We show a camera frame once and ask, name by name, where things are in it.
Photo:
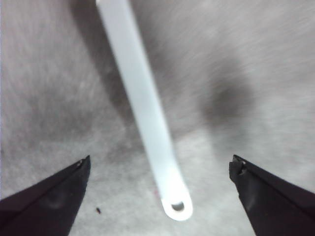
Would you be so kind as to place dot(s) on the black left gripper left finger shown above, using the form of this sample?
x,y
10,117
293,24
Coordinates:
x,y
49,206

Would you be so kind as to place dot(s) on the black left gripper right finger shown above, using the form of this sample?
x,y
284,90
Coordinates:
x,y
278,206

